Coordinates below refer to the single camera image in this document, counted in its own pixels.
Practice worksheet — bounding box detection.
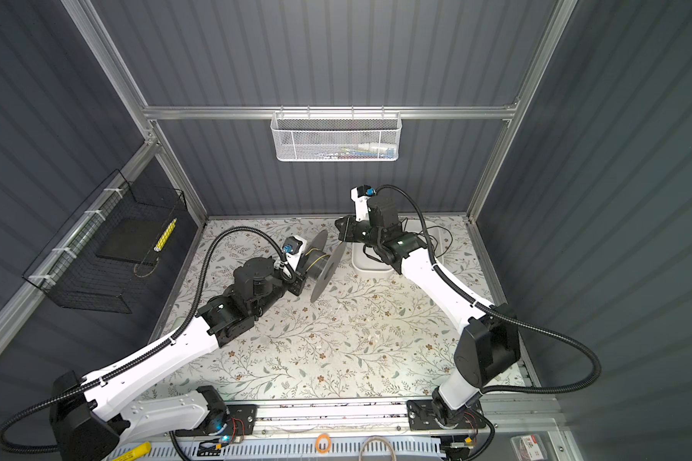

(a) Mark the black foam pad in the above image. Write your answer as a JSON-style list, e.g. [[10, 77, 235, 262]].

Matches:
[[95, 218, 165, 266]]

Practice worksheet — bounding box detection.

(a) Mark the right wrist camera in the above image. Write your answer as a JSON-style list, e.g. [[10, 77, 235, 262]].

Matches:
[[351, 184, 376, 222]]

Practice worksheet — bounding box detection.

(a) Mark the black wire basket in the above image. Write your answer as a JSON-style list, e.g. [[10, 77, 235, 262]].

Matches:
[[23, 173, 188, 314]]

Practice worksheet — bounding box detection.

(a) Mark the left white tray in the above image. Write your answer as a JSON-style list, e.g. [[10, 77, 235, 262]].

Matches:
[[351, 243, 395, 279]]

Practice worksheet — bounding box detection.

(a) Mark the dark grey cable spool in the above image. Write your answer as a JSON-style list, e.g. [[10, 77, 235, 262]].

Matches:
[[305, 230, 347, 303]]

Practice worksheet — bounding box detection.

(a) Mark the black cable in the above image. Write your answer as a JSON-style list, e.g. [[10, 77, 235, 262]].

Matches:
[[420, 221, 454, 260]]

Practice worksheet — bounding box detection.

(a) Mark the white tray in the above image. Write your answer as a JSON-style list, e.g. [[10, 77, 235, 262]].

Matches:
[[351, 243, 395, 279], [426, 220, 451, 262]]

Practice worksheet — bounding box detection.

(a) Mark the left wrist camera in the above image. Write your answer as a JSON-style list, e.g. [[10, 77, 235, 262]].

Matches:
[[283, 235, 308, 272]]

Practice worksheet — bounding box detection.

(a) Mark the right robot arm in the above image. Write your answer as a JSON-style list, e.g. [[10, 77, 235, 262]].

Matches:
[[336, 184, 602, 428]]

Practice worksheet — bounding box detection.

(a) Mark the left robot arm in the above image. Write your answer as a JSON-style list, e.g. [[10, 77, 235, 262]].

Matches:
[[0, 230, 328, 460]]

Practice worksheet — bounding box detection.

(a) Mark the white wire mesh basket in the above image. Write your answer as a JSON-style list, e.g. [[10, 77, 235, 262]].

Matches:
[[270, 114, 403, 163]]

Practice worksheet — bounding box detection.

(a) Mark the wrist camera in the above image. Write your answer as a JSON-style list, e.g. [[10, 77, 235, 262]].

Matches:
[[351, 184, 376, 222], [283, 235, 308, 272]]

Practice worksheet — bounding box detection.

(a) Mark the right white tray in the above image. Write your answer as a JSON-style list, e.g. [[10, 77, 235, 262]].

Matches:
[[426, 220, 451, 262]]

